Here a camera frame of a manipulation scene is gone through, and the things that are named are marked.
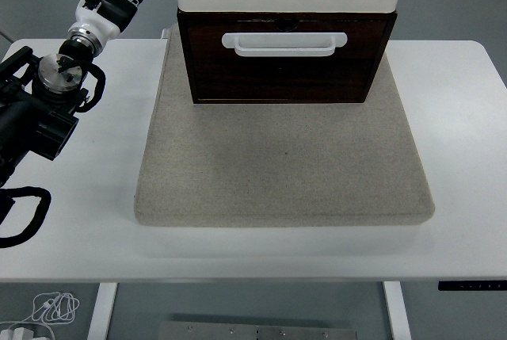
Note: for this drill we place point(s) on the white charger plug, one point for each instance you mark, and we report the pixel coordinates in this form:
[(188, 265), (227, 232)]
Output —
[(20, 334)]

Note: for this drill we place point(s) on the white table leg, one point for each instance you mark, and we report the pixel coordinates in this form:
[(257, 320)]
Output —
[(101, 312), (398, 312)]

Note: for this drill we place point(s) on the dark wooden drawer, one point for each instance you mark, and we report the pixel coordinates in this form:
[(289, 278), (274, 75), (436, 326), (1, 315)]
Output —
[(364, 39)]

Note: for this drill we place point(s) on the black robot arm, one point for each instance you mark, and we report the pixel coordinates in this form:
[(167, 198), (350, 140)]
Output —
[(24, 118)]

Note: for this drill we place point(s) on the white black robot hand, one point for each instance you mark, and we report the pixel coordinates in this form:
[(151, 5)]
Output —
[(99, 25)]

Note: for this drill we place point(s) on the dark wooden drawer cabinet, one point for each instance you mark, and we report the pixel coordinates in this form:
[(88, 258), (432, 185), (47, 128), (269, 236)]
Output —
[(277, 86)]

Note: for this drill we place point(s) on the beige fabric mat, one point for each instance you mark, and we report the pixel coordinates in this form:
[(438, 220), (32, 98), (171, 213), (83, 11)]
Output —
[(277, 165)]

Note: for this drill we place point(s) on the black table control panel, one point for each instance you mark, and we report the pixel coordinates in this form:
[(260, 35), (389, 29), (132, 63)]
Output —
[(471, 286)]

